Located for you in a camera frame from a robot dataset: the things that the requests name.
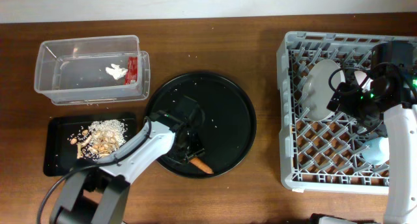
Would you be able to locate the orange carrot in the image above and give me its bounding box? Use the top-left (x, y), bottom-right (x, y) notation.
top-left (190, 157), bottom-right (214, 175)

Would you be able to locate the grey round plate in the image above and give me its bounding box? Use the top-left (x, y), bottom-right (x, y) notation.
top-left (301, 59), bottom-right (340, 121)

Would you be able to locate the light blue cup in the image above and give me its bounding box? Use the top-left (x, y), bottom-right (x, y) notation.
top-left (362, 137), bottom-right (390, 166)

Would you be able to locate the red snack wrapper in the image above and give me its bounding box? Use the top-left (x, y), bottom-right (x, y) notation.
top-left (124, 57), bottom-right (138, 85)

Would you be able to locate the white tissue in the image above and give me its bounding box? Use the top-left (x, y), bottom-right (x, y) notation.
top-left (105, 64), bottom-right (128, 80)

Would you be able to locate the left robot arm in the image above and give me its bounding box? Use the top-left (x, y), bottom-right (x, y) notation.
top-left (49, 96), bottom-right (205, 223)

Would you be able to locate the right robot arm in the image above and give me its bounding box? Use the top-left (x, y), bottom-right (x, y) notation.
top-left (302, 40), bottom-right (416, 223)

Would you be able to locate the grey dishwasher rack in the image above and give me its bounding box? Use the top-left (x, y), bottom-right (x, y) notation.
top-left (276, 31), bottom-right (416, 195)

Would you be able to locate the round black serving tray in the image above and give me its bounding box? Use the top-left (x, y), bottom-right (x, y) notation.
top-left (145, 72), bottom-right (257, 178)

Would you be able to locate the rice grains pile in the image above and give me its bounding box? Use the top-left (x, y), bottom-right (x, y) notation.
top-left (67, 120), bottom-right (127, 148)

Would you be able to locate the peanut shells pile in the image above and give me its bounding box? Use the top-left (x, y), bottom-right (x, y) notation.
top-left (68, 130), bottom-right (121, 160)

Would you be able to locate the clear plastic bin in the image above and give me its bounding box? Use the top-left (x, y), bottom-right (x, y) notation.
top-left (34, 35), bottom-right (151, 105)

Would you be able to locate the black rectangular tray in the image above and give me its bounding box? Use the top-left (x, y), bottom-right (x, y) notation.
top-left (43, 112), bottom-right (137, 176)

